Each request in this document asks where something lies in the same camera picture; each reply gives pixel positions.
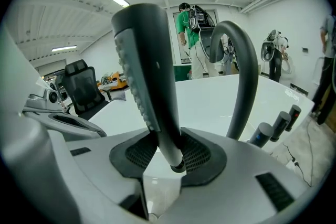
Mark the orange crate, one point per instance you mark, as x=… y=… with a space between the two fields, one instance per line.
x=115 y=78

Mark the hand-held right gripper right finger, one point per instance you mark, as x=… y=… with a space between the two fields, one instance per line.
x=236 y=178

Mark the black wall socket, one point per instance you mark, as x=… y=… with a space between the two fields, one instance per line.
x=305 y=49

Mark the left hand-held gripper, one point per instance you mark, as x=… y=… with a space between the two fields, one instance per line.
x=44 y=102

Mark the white bathtub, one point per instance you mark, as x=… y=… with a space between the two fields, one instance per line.
x=204 y=102

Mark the black knob with red dot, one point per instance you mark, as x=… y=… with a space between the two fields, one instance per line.
x=294 y=115

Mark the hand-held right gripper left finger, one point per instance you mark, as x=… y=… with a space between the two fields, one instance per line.
x=105 y=170

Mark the black and white backpack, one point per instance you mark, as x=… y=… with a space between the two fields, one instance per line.
x=199 y=18

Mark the white shell backpack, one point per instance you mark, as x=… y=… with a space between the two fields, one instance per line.
x=267 y=47

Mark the black office chair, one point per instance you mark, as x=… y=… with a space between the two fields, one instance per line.
x=81 y=91

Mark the plain black knob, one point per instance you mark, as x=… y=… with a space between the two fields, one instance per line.
x=282 y=123

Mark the white toilet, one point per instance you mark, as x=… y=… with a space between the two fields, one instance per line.
x=290 y=70

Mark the black curved faucet spout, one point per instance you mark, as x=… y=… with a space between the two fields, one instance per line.
x=249 y=60

